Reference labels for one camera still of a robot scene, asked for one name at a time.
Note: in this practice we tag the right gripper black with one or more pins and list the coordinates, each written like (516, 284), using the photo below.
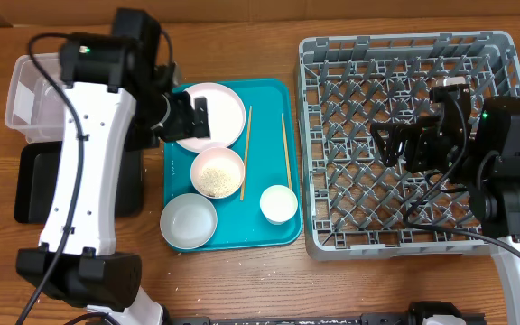
(417, 135)

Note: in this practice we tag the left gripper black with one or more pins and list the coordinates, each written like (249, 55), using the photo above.
(183, 124)

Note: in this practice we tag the pink bowl with rice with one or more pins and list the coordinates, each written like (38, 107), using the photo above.
(217, 173)

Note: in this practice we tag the white paper cup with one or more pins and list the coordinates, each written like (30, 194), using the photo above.
(278, 204)

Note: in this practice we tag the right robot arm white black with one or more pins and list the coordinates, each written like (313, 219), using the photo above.
(486, 165)

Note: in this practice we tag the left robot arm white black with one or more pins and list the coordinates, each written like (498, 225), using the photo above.
(116, 97)

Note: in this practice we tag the grey dishwasher rack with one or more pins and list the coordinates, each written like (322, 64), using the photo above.
(354, 204)

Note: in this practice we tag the black waste tray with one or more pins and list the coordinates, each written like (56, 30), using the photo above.
(37, 177)

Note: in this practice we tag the clear plastic waste bin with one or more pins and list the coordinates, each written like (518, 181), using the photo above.
(33, 107)

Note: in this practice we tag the large white plate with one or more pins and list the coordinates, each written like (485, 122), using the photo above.
(226, 113)

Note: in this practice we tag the left wooden chopstick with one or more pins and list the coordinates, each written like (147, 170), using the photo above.
(248, 134)

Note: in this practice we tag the wooden chopstick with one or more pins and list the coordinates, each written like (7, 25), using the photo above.
(286, 154)
(248, 134)

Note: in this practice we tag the teal serving tray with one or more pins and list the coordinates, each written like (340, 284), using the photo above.
(241, 224)

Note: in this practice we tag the right wooden chopstick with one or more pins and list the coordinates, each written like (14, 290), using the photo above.
(286, 154)

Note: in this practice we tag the grey shallow bowl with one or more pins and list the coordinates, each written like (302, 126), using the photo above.
(188, 221)

